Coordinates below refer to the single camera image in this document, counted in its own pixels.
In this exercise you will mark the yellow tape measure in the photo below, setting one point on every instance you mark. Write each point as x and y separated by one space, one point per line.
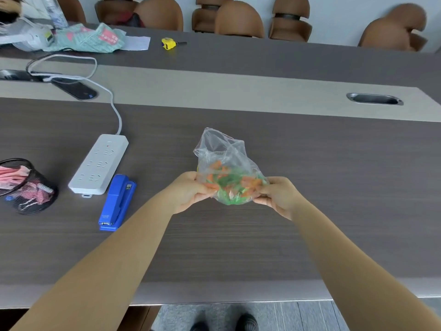
168 43

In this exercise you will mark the brown wooden table base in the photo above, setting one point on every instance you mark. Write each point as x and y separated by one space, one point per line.
139 318

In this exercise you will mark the person's left hand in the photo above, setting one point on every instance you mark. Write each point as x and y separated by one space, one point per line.
182 194

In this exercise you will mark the white paper sheet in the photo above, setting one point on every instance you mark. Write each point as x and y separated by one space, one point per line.
137 43

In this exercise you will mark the person's left forearm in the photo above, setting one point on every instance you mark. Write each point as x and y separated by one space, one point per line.
93 268

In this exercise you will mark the person's right thumb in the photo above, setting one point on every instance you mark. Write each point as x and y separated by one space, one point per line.
265 188

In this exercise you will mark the blue stapler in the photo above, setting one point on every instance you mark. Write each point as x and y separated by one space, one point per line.
117 203

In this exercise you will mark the person's right forearm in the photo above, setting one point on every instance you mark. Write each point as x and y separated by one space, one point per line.
358 272

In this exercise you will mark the person's left thumb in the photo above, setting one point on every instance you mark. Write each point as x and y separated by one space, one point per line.
206 187

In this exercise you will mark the clear plastic bottle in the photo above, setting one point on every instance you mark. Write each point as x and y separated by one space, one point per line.
57 12

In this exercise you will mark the row of brown chairs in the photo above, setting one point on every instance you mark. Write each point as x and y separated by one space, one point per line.
237 22

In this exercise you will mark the person's right hand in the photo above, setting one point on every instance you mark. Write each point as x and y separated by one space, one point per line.
280 198

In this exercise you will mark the clear plastic bag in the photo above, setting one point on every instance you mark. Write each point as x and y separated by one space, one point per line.
224 155

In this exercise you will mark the white power strip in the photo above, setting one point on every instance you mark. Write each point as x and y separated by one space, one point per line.
98 163

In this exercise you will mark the person's right shoe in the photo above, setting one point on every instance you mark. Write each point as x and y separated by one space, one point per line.
247 323

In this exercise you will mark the person's left shoe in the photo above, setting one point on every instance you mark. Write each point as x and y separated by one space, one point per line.
199 326

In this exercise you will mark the person's shoe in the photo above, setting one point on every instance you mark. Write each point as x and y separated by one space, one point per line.
199 326
247 323

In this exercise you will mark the pink paper packets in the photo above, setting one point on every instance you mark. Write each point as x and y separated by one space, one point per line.
15 177

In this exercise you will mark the green patterned bag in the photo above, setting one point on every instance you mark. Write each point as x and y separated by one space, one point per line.
86 38

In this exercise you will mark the dark red cloth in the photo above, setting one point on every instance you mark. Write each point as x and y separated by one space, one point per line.
132 21

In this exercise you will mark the black mesh pen holder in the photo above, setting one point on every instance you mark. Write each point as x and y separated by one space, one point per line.
32 196

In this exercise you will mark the pile of orange green pieces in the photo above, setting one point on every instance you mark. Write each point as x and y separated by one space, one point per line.
234 186

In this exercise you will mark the black smartphone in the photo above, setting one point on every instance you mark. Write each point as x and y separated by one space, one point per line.
74 88

